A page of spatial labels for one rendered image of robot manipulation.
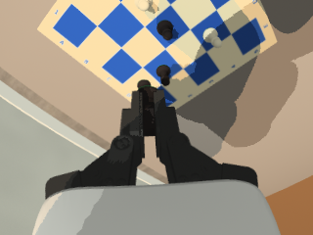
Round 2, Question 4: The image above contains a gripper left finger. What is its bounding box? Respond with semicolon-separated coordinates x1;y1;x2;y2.
45;90;145;200

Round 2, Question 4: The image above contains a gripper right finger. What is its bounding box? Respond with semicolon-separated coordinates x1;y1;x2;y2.
154;90;258;187

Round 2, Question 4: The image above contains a blue and cream chessboard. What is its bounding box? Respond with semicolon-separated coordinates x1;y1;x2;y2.
37;0;277;110

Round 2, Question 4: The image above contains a white pawn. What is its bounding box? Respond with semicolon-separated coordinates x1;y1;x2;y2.
202;27;222;48
134;0;153;12

